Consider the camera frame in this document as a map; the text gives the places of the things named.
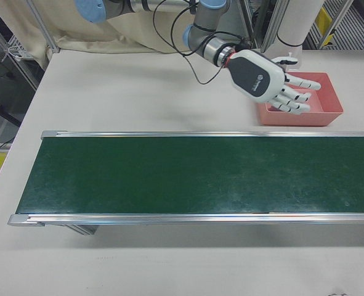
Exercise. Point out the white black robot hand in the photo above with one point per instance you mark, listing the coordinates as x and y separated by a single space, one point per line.
252 77

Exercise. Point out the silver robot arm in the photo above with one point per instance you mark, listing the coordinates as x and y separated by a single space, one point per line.
206 18

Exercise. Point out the pink plastic box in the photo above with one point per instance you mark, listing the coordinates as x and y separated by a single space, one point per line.
298 118

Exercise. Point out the green conveyor belt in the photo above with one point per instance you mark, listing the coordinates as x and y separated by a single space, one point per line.
169 172

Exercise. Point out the grey slanted aluminium bar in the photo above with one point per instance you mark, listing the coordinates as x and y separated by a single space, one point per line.
47 31

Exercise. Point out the aluminium frame structure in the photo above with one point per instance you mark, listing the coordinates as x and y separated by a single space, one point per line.
271 21

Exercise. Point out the white cylindrical pedestal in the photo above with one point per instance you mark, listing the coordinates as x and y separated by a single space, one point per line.
298 21

